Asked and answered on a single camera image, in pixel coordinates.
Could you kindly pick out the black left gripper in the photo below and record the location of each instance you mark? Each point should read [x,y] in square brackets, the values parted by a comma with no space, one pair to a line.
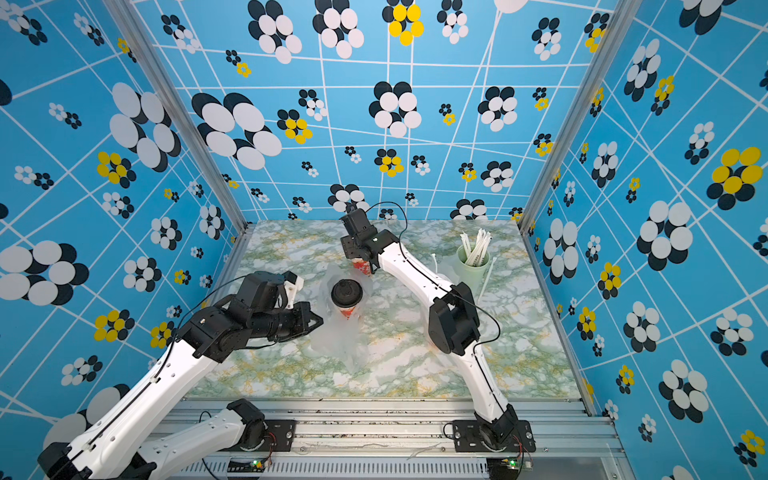
[304,309]

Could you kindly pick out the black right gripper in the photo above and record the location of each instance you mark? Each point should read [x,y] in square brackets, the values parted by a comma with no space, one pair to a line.
[349,247]

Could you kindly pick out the red cup black lid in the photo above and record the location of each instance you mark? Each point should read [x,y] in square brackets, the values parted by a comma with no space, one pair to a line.
[362,265]
[346,295]

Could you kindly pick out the translucent plastic carrier bag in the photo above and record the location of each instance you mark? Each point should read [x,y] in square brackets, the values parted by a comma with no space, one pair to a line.
[447,323]

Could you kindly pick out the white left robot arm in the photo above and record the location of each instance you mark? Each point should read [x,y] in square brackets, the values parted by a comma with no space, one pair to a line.
[117,446]

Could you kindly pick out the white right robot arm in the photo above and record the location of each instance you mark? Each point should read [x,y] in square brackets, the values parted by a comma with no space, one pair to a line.
[498,423]

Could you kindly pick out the white paper straws bundle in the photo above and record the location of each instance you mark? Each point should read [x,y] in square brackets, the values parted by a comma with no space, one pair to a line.
[475,252]

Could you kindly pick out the green straw holder cup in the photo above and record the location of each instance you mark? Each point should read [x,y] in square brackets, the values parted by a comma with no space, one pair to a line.
[469,273]

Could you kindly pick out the fallen white paper straw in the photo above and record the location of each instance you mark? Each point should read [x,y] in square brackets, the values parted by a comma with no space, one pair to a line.
[487,277]

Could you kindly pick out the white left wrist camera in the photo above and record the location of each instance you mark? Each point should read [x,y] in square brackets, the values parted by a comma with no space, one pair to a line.
[292,285]

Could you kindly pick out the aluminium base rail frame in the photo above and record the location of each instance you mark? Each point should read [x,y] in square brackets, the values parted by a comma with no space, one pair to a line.
[403,438]

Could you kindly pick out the aluminium left corner post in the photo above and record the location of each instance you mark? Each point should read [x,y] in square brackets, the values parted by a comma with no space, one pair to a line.
[127,22]

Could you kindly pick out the aluminium corner post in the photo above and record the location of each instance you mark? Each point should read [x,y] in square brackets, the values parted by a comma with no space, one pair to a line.
[619,25]
[127,22]

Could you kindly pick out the aluminium right corner post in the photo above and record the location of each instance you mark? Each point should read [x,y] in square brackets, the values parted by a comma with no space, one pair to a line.
[619,25]

